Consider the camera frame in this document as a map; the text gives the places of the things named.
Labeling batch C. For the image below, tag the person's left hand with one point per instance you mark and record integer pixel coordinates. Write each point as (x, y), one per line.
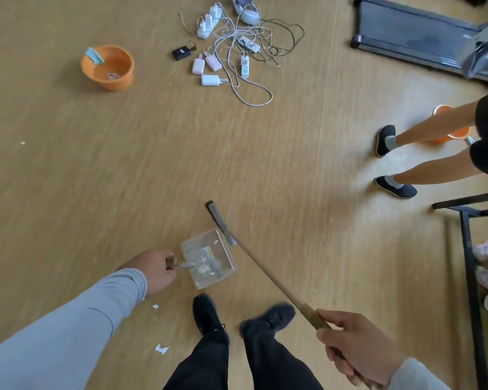
(154, 270)

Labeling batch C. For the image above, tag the clear plastic dustpan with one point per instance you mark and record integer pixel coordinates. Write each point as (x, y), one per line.
(211, 280)

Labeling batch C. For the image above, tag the small white grey power strip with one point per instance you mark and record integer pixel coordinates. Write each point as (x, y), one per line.
(250, 45)

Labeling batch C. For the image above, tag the person's right leg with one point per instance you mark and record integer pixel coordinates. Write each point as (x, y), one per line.
(276, 357)

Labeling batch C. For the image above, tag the person's right hand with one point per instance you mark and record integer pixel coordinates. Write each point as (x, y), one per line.
(362, 349)

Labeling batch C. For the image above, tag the white power strip with plugs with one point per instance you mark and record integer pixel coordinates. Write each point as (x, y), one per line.
(205, 30)

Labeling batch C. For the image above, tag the black power adapter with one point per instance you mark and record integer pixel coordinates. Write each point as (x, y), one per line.
(181, 53)

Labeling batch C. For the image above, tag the teal folded cloth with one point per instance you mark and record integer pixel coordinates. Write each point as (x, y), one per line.
(93, 56)

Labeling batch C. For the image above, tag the black padded bench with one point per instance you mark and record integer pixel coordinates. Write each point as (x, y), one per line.
(469, 280)

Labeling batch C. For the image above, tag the person's left leg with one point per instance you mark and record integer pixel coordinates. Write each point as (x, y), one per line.
(203, 365)

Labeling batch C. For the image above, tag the narrow white power strip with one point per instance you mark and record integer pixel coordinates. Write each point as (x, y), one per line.
(245, 68)

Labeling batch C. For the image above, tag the silver metal tube frame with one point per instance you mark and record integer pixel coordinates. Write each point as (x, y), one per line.
(469, 140)

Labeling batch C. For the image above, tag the person's leg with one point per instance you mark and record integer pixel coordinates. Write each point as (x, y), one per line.
(203, 365)
(276, 357)

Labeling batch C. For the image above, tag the orange plastic basin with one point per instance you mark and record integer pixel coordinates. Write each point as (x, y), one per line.
(457, 134)
(114, 83)

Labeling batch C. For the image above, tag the black shoe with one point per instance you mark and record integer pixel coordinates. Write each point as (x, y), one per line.
(207, 314)
(272, 316)

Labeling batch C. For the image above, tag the black treadmill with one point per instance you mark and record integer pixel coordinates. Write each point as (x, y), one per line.
(410, 34)

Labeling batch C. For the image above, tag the person's left forearm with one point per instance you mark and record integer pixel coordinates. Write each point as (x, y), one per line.
(65, 337)

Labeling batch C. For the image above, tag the small pink white packet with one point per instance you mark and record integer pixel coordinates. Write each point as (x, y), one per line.
(114, 76)

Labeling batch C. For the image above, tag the black right shoe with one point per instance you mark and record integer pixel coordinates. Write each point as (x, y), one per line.
(272, 316)

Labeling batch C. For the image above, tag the grey white neck massager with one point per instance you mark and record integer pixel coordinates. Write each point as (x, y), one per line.
(250, 16)

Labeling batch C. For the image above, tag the white charger brick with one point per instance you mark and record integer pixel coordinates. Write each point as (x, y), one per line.
(210, 80)

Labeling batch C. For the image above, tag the black left shoe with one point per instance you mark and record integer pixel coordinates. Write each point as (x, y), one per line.
(207, 314)

